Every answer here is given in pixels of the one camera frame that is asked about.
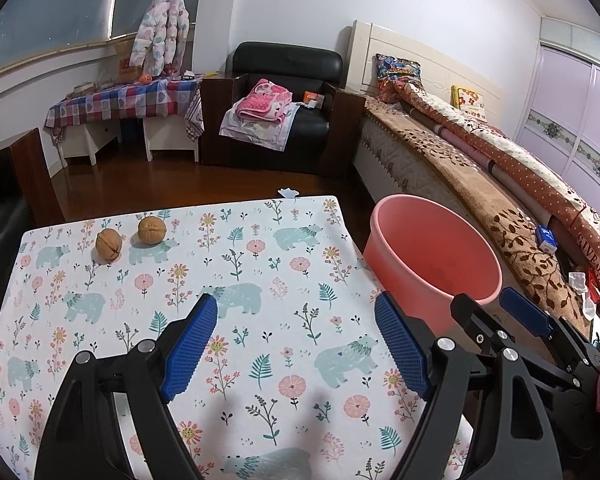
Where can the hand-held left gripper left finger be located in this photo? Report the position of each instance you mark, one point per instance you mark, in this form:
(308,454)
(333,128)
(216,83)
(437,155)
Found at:
(190,347)

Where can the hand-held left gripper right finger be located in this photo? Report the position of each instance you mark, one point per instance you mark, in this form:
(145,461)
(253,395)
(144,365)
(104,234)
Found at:
(402,345)

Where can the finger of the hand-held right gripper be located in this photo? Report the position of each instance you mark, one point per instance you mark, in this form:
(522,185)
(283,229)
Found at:
(475,317)
(525,312)

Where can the pink plastic bucket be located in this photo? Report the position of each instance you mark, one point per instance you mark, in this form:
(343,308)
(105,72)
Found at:
(430,255)

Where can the clear plastic bag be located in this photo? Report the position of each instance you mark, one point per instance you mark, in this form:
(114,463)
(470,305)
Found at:
(580,285)

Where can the blue white small box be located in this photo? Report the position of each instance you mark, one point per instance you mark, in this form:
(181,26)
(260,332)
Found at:
(547,237)

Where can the floral bear printed tablecloth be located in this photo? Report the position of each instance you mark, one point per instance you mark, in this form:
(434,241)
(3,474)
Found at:
(280,280)

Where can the brown walnut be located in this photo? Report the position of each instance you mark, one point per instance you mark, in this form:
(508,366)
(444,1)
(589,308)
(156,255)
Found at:
(152,230)
(108,245)

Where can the bed with patterned blankets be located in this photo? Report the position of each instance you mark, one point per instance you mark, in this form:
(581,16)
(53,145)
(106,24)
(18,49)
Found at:
(530,170)

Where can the white paper scrap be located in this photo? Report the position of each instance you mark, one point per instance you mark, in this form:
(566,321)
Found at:
(289,192)

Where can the white side table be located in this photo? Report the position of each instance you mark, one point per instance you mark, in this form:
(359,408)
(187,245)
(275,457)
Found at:
(170,140)

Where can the lilac wardrobe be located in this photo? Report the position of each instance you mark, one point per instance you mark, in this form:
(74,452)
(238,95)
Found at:
(570,105)

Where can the yellow floral pillow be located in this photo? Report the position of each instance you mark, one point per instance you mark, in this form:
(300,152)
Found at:
(468,102)

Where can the pink folded clothes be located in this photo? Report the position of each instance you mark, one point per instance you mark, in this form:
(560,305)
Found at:
(255,132)

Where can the black armchair with wooden sides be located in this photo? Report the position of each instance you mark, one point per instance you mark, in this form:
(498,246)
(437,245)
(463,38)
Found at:
(5,220)
(285,62)

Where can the checked tablecloth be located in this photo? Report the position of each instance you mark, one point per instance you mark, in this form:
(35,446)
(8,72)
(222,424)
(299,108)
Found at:
(120,102)

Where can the colourful patterned pillow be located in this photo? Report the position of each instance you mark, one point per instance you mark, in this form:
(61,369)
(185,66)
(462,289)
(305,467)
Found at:
(397,72)

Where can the pink folded blanket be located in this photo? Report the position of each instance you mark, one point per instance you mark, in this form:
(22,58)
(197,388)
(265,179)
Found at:
(262,100)

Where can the small orange box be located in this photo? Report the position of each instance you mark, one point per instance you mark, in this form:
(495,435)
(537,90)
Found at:
(313,100)

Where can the cream bed headboard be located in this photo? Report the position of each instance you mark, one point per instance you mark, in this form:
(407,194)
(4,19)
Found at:
(430,55)

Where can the small orange fruit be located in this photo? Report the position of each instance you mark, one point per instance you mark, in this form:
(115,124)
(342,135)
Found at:
(145,79)

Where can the white flat book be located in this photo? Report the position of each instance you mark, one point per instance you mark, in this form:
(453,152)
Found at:
(83,89)

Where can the pastel dotted puffer jacket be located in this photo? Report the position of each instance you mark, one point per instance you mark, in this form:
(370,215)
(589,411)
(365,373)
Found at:
(162,35)

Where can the large dark window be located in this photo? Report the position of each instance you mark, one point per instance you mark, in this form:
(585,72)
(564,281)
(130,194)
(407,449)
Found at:
(45,5)

